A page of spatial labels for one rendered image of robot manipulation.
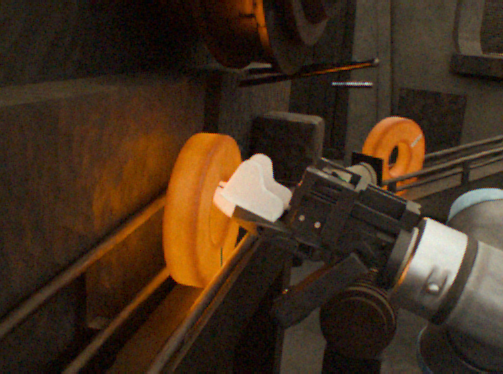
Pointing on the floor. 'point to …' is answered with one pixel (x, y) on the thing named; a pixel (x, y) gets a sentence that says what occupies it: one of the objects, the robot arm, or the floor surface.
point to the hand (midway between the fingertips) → (209, 191)
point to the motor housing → (357, 327)
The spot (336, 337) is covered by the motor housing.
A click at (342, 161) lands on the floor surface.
